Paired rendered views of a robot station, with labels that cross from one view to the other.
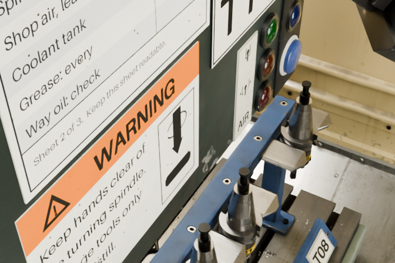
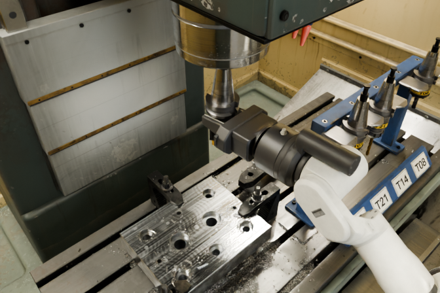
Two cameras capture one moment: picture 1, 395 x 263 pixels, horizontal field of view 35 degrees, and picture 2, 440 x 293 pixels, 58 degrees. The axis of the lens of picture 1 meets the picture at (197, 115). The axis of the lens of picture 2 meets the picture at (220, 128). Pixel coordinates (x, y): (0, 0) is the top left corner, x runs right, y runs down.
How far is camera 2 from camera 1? 34 cm
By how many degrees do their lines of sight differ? 14
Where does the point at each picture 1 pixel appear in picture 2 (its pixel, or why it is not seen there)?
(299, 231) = (406, 154)
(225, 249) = (370, 116)
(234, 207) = (382, 91)
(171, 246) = (338, 107)
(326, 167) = (429, 131)
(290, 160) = (417, 86)
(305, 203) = (412, 141)
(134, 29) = not seen: outside the picture
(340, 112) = not seen: outside the picture
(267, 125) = (405, 67)
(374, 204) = not seen: outside the picture
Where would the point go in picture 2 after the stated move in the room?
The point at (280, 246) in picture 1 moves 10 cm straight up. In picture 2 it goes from (392, 159) to (401, 135)
